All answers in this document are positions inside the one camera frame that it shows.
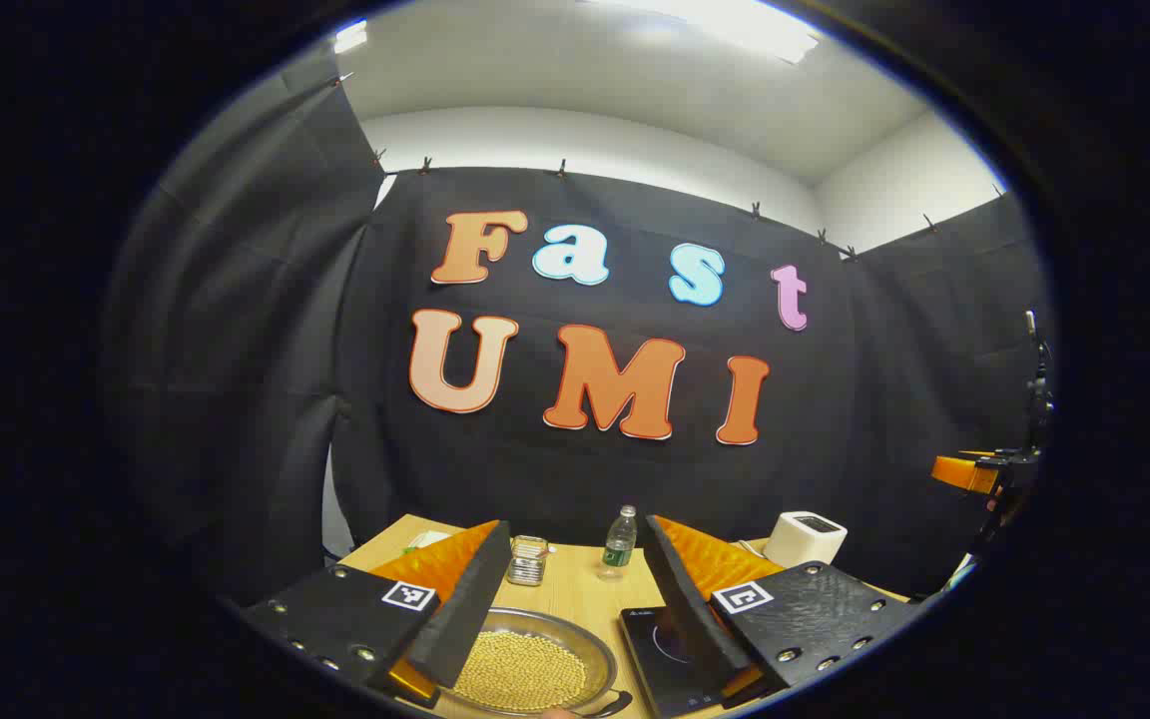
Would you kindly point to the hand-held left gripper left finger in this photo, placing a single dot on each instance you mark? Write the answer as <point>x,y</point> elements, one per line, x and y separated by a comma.
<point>470,609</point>

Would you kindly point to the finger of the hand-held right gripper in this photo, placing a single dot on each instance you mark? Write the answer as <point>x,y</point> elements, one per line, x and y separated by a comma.
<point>964,472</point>

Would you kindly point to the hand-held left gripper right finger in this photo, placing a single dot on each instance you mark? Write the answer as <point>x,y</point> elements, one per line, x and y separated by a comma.
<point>685,609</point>

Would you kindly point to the black induction cooktop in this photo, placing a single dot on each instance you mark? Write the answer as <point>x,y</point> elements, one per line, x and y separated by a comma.
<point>660,654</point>

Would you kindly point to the stainless steel pot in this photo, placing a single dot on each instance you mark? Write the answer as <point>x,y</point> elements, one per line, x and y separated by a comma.
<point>590,639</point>

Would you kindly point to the metal mesh holder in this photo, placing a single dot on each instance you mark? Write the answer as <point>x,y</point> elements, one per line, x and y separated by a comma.
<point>528,564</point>

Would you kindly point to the lettuce sandwich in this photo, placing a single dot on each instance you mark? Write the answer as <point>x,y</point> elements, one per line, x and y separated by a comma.
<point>426,541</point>

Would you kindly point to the pile of yellow soybeans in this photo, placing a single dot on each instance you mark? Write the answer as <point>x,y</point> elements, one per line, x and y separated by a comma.
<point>520,674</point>

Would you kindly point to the clear plastic water bottle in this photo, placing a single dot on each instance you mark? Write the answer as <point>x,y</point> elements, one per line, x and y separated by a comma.
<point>618,547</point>

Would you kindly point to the white box appliance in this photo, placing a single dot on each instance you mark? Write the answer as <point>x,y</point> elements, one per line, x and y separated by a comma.
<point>803,541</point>

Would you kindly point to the black backdrop cloth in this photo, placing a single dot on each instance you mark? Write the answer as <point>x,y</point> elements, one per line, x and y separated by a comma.
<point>575,479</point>

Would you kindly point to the row of black cloth clips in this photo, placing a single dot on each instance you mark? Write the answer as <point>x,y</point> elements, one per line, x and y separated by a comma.
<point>561,168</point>

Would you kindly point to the small ceiling light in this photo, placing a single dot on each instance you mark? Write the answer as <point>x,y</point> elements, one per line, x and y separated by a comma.
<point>350,36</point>

